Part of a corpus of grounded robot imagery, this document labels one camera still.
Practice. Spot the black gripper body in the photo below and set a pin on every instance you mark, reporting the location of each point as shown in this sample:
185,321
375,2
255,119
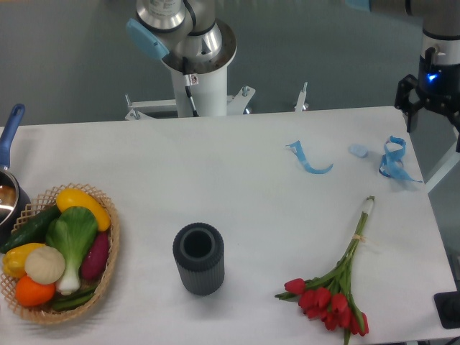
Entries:
437,86

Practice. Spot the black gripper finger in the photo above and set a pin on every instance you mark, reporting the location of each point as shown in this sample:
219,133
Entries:
409,108
454,119

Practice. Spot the red tulip bouquet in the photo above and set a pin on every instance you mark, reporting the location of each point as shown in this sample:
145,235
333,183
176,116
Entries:
329,298

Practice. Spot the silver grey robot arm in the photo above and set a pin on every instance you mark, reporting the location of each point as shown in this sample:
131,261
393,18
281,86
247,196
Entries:
197,48

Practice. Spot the blue tangled tape strip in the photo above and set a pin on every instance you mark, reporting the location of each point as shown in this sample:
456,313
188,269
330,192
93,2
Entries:
391,165

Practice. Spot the blue curved tape strip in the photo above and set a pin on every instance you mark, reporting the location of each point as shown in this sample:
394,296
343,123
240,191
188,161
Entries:
297,149

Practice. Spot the black device at edge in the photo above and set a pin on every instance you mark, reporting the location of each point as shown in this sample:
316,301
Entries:
447,306

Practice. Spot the dark grey ribbed vase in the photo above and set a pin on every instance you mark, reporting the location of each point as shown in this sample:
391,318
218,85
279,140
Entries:
198,250

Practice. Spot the purple sweet potato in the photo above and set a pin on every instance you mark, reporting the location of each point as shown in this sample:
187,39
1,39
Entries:
94,263

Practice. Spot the green bok choy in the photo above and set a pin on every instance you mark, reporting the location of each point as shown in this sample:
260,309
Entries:
72,234

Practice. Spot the woven wicker basket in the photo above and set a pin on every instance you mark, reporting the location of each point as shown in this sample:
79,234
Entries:
64,197

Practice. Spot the green cucumber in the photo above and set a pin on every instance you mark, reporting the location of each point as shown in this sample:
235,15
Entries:
32,231

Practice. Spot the green bean pods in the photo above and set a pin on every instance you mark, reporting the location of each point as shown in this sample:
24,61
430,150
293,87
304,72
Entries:
73,301

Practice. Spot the white garlic bulb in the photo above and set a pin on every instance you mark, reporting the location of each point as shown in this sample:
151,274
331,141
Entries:
45,265

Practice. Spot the yellow bell pepper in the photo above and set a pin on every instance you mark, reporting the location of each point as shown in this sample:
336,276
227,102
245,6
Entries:
14,260

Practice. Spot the orange fruit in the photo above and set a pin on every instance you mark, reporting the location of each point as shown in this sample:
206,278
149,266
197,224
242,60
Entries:
30,293

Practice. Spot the white table leg frame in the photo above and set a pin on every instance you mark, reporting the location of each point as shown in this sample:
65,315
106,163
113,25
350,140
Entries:
442,168

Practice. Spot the white metal base frame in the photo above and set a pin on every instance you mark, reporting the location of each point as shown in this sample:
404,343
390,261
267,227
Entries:
236,104

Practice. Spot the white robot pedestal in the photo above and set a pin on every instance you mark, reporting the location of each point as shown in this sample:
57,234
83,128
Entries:
206,93

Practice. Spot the blue handled saucepan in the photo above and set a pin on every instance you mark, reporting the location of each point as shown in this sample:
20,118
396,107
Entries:
13,198

